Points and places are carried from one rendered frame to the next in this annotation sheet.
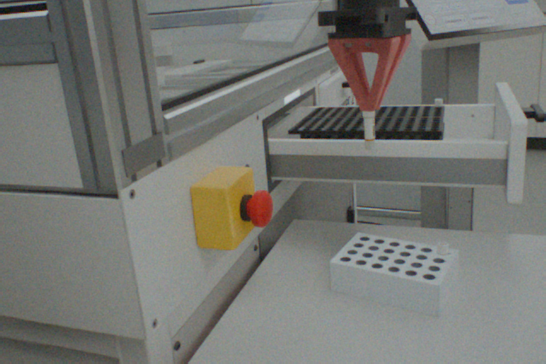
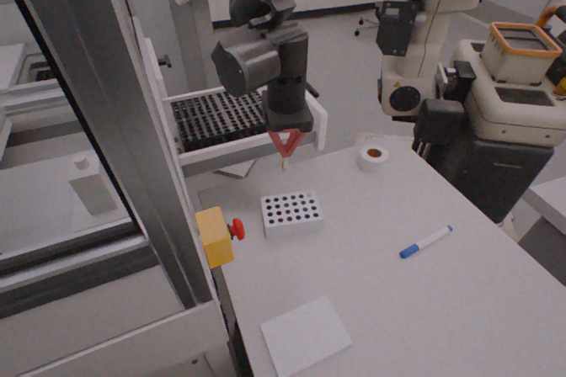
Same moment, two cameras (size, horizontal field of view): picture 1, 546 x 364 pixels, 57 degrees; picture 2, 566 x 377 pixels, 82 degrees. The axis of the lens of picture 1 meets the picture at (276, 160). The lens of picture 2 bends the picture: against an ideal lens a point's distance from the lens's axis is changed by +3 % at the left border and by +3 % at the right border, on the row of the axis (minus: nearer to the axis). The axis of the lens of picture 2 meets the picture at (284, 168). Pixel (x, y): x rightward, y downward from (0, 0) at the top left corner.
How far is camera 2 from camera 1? 38 cm
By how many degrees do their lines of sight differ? 45
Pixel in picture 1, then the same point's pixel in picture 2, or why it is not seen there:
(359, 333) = (300, 258)
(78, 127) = (182, 287)
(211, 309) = not seen: hidden behind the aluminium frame
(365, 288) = (286, 230)
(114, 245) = (209, 321)
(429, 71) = (178, 11)
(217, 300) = not seen: hidden behind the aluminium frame
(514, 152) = (322, 129)
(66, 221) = (168, 329)
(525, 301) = (344, 202)
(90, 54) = (194, 251)
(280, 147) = (187, 160)
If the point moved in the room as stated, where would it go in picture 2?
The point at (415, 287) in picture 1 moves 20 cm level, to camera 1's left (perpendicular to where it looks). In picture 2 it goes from (312, 223) to (236, 286)
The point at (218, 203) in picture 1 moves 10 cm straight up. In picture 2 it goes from (225, 245) to (216, 204)
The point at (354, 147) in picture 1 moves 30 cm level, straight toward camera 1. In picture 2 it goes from (237, 146) to (324, 243)
